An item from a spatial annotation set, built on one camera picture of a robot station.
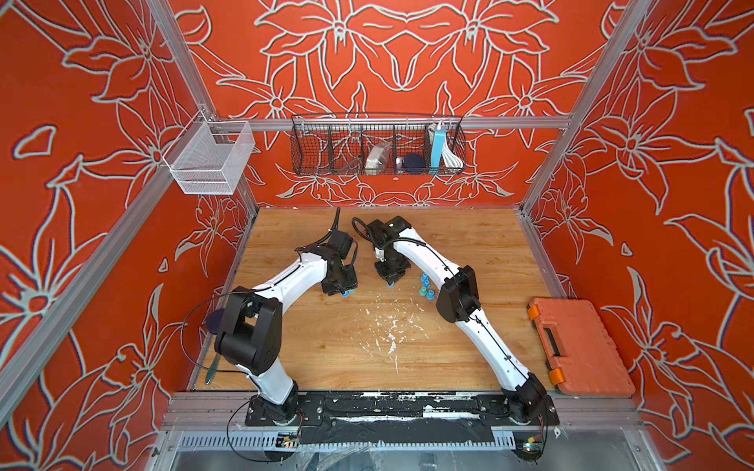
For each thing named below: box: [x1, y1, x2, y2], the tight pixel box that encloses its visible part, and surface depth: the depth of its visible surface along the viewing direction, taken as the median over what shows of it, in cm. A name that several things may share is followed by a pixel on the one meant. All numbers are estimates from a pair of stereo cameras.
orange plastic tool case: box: [527, 298, 636, 397], surface depth 80 cm
